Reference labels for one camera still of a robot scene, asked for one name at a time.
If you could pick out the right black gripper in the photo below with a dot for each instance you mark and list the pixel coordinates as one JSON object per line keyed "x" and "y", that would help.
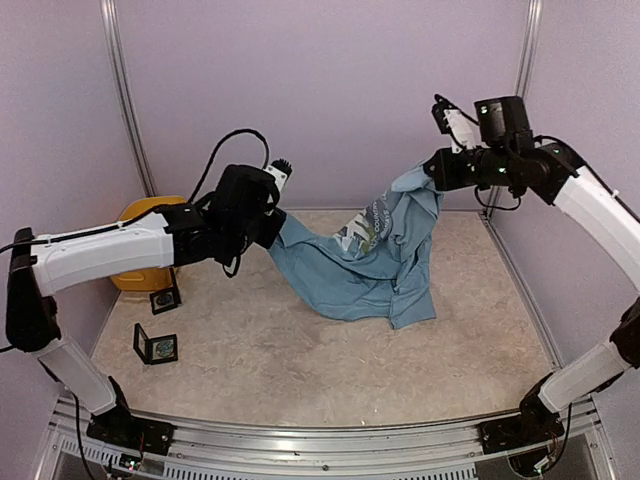
{"x": 443, "y": 180}

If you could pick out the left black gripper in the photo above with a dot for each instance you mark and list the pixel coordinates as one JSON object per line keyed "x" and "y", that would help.
{"x": 272, "y": 235}

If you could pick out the yellow plastic basket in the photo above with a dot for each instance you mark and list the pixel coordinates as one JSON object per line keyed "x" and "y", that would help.
{"x": 139, "y": 270}

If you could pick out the light blue printed t-shirt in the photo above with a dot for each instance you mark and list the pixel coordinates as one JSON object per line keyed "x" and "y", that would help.
{"x": 376, "y": 265}

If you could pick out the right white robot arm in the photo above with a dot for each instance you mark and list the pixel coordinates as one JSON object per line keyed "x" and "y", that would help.
{"x": 496, "y": 147}

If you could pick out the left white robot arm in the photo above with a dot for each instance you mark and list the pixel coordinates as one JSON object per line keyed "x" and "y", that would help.
{"x": 241, "y": 211}

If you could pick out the far black brooch box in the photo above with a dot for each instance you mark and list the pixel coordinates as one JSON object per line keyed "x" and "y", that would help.
{"x": 166, "y": 299}

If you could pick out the black brooch box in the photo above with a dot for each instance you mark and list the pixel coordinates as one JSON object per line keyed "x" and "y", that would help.
{"x": 166, "y": 299}
{"x": 155, "y": 350}

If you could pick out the near black brooch box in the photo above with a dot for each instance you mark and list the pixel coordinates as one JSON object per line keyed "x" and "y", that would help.
{"x": 155, "y": 350}

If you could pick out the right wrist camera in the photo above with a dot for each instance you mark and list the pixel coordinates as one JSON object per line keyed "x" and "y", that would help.
{"x": 452, "y": 123}

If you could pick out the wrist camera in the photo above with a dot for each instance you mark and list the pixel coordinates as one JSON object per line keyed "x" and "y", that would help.
{"x": 452, "y": 123}
{"x": 280, "y": 170}

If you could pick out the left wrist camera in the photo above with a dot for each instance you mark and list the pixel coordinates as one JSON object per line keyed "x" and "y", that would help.
{"x": 280, "y": 170}

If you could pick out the right aluminium corner post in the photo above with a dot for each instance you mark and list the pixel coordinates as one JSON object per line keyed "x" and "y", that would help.
{"x": 523, "y": 78}

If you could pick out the aluminium corner post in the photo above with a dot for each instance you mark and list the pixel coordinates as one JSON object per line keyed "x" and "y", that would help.
{"x": 523, "y": 78}
{"x": 109, "y": 14}

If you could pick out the aluminium front frame rail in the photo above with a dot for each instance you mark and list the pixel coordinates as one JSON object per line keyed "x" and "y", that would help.
{"x": 434, "y": 450}

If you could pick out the left aluminium corner post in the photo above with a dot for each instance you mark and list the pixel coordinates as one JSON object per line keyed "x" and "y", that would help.
{"x": 109, "y": 14}

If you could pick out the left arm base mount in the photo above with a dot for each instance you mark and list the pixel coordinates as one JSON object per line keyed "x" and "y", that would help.
{"x": 119, "y": 426}

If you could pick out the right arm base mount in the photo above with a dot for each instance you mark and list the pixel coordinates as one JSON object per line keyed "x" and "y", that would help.
{"x": 539, "y": 432}

